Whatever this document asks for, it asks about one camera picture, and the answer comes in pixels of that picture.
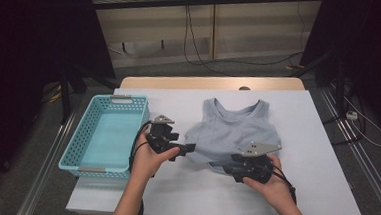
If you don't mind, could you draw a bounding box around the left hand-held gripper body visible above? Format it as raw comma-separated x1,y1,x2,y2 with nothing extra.
145,114,179,155

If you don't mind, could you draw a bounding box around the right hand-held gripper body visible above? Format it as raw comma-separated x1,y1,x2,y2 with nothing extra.
232,140,282,186

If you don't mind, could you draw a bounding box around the light blue tank top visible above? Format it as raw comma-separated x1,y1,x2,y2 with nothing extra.
183,95,285,179

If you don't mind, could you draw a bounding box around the turquoise plastic basket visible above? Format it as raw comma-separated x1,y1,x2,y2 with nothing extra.
57,90,152,182

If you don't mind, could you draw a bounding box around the person's right hand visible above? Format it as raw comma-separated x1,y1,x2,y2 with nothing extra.
241,153,299,212

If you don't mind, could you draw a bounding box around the person's left hand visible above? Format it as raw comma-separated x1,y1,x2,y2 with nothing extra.
129,133,182,185

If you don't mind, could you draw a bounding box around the wooden table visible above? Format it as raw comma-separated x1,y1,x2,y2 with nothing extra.
119,66,307,100

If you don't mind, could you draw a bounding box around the white table sheet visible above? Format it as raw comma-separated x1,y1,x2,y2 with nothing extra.
65,75,375,215

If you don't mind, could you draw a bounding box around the black metal stand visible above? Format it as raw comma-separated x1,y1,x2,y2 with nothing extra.
56,63,122,129
289,47,350,118

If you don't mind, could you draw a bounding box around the white power strip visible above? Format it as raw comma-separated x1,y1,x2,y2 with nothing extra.
345,110,360,122

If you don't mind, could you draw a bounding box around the beige wooden cabinet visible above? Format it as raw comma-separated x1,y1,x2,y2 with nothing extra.
82,0,321,81

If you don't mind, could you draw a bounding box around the black horizontal bar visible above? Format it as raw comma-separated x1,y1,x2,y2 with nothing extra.
90,0,323,24

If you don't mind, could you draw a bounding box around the black curtain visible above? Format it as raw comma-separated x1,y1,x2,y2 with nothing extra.
296,0,381,140
0,0,121,215

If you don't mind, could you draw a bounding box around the right hand-held gripper black cable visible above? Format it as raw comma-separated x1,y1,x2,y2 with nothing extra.
266,163,300,206

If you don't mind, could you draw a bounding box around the hand-held gripper black cable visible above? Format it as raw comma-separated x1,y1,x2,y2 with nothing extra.
266,163,300,206
125,118,153,215

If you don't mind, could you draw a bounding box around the left hand-held gripper black cable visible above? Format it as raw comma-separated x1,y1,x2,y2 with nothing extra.
125,118,153,215

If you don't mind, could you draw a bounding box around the black hanging cable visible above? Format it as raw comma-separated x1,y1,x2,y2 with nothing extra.
180,3,239,78
182,5,307,70

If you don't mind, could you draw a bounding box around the aluminium floor rail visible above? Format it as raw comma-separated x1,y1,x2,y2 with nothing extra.
311,84,381,215
16,106,79,215

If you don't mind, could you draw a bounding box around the white floor cable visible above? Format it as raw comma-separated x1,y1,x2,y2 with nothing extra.
341,95,381,148

